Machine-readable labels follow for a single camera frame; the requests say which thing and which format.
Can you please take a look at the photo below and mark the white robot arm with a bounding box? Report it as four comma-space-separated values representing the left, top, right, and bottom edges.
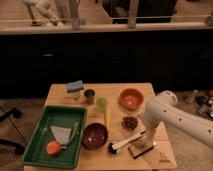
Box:
141, 91, 213, 148

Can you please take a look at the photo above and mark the dark metal cup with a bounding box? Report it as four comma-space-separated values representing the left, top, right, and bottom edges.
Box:
84, 89, 95, 105

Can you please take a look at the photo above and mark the orange bowl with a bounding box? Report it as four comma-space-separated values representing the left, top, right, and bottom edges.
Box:
118, 88, 144, 111

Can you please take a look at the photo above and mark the yellow banana toy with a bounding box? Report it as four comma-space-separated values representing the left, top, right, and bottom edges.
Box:
104, 109, 111, 131

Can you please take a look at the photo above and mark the clear glass jar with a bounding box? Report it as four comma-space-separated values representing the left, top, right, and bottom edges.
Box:
70, 91, 81, 101

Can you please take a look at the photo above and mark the blue sponge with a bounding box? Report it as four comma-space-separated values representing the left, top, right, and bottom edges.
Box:
66, 80, 84, 93

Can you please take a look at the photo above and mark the green utensil in tray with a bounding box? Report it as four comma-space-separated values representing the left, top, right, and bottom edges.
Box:
62, 122, 79, 149

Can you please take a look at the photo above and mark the dark red bowl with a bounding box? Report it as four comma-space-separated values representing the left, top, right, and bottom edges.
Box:
82, 123, 108, 150

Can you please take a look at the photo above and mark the grey folded cloth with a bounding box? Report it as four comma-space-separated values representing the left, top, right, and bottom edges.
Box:
50, 126, 71, 145

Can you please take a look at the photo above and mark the wooden block eraser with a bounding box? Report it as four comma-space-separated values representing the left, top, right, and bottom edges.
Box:
128, 138, 154, 159

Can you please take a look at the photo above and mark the orange carrot toy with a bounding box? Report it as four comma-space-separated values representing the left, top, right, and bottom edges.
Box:
46, 141, 61, 156

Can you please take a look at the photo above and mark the black office chair base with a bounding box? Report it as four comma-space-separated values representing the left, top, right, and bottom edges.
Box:
0, 107, 26, 155

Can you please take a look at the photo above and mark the green plastic tray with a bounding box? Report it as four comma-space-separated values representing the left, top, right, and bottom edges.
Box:
23, 106, 87, 169

